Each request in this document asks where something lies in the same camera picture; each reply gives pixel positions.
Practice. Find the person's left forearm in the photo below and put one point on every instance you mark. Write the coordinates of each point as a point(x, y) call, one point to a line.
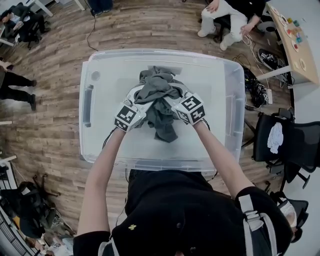
point(100, 180)

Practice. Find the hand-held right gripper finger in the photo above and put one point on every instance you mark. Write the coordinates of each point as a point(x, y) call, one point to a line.
point(173, 103)
point(184, 90)

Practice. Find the black office chair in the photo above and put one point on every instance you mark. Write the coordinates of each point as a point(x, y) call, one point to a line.
point(300, 140)

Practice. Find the white power strip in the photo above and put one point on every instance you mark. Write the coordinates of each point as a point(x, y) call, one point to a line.
point(269, 96)

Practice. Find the person's right forearm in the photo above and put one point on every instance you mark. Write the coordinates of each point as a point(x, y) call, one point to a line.
point(220, 160)

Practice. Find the black white sneaker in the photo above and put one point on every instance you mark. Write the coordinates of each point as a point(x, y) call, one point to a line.
point(267, 58)

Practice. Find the teal cup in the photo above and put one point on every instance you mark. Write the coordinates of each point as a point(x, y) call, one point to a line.
point(296, 23)

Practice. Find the person's black shirt torso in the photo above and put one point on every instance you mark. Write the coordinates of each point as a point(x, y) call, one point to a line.
point(175, 212)

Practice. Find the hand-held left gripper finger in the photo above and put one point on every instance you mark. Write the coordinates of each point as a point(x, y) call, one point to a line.
point(145, 106)
point(132, 91)

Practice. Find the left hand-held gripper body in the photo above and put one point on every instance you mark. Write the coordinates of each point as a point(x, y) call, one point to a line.
point(127, 117)

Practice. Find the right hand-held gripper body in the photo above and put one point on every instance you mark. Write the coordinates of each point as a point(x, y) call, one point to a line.
point(192, 107)

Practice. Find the blue white fabric heap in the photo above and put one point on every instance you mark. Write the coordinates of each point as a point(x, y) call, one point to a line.
point(60, 247)

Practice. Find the white round case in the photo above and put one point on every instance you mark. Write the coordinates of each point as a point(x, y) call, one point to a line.
point(267, 25)

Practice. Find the small white plate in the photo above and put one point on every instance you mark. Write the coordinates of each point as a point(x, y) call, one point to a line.
point(302, 63)
point(295, 45)

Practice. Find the dark grey garment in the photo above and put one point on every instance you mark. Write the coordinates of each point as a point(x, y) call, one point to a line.
point(155, 85)

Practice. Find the light wooden desk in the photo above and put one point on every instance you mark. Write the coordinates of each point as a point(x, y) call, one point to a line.
point(307, 50)

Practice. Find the black backpack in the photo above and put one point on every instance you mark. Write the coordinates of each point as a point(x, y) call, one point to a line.
point(27, 205)

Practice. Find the clear plastic storage bin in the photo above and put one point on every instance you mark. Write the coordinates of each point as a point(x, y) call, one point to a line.
point(107, 75)

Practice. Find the white crumpled cloth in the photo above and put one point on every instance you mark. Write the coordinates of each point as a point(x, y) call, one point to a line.
point(275, 137)

